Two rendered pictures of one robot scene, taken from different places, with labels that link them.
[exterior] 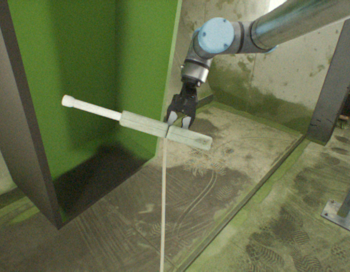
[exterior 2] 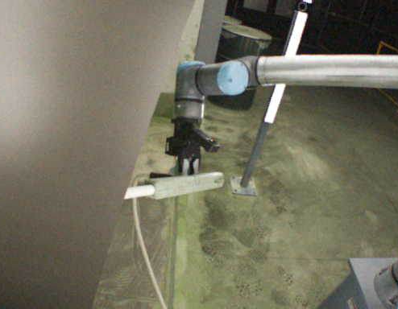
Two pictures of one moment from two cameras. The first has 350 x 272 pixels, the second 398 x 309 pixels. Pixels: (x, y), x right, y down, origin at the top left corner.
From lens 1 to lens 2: 60 cm
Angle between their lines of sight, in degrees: 42
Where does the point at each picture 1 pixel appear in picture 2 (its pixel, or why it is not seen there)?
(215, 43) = (239, 88)
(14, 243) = not seen: outside the picture
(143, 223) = (102, 282)
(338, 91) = not seen: hidden behind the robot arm
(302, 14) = (327, 78)
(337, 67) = (201, 56)
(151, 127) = (184, 187)
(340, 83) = not seen: hidden behind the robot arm
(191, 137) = (211, 180)
